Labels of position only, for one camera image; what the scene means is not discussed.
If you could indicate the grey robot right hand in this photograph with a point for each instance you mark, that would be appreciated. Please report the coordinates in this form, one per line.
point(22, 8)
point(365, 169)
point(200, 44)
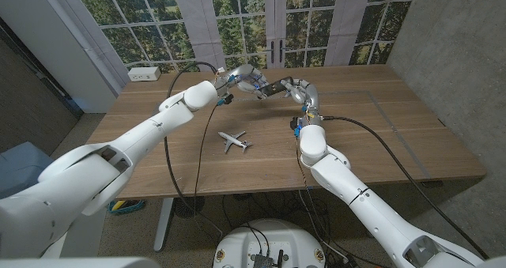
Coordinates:
point(310, 94)

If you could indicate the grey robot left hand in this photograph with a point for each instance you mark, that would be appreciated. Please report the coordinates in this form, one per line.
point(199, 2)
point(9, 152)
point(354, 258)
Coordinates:
point(245, 76)

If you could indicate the black TV remote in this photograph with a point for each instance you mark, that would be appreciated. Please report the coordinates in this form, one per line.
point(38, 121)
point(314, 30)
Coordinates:
point(274, 87)

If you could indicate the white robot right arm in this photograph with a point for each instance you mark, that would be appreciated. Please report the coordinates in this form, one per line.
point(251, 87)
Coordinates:
point(356, 197)

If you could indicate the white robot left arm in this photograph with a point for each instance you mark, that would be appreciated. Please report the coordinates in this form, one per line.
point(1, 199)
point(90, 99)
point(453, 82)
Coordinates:
point(118, 153)

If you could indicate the white toy airplane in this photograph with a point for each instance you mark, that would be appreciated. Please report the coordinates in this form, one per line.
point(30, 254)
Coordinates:
point(234, 140)

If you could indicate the printed window backdrop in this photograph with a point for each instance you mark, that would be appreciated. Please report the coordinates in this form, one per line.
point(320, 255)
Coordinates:
point(237, 23)

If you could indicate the grey tape strip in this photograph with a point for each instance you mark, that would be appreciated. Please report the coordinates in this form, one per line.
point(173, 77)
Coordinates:
point(381, 110)

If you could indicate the white power strip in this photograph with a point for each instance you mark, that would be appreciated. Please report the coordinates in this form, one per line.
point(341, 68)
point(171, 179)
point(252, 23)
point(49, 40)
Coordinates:
point(143, 74)

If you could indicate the black round fan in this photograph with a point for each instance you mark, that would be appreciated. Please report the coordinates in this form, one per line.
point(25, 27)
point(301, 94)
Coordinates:
point(189, 208)

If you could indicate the white robot torso base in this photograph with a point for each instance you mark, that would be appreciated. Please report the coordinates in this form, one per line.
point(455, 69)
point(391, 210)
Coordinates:
point(273, 236)

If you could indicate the white table leg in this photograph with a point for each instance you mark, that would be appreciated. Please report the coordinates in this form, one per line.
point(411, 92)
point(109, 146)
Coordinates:
point(162, 228)

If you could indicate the blue basket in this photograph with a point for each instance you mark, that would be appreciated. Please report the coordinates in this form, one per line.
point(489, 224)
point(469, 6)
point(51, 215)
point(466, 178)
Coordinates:
point(126, 208)

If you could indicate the blue grey seat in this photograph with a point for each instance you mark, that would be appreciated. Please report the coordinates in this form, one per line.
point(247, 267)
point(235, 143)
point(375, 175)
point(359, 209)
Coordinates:
point(20, 165)

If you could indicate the white robot body panel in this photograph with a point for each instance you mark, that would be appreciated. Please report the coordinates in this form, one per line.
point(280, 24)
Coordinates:
point(79, 263)

